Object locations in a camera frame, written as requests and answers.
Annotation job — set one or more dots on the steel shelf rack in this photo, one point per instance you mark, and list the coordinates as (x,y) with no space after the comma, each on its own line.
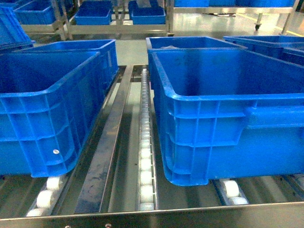
(119,181)

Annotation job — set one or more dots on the blue bin behind front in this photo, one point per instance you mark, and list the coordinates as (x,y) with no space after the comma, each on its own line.
(188,42)

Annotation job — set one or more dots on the blue plastic bin front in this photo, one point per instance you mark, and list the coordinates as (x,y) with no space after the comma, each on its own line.
(227,113)

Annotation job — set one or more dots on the blue plastic bin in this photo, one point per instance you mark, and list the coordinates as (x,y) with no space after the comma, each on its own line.
(227,113)
(48,104)

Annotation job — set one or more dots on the blue bin behind left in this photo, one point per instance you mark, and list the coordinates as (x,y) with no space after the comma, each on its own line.
(105,47)

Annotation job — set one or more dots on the distant blue bin right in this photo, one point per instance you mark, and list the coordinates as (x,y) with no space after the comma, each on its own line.
(147,12)

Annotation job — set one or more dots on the distant blue bin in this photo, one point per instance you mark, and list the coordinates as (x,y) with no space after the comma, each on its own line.
(147,12)
(36,12)
(93,12)

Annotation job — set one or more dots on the blue plastic bin left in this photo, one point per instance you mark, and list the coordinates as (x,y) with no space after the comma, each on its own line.
(48,104)

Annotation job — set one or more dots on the distant blue bin middle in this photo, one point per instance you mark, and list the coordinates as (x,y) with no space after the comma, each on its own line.
(93,12)

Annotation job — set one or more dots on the distant steel cart rack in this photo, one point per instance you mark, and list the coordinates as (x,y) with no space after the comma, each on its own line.
(65,11)

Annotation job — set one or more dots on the blue bin far right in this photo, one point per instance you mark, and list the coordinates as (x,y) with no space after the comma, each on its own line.
(286,48)

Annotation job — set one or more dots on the distant blue bin left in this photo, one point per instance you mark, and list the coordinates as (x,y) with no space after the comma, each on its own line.
(36,12)

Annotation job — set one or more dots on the tilted blue bin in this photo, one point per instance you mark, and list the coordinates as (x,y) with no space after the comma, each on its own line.
(12,35)

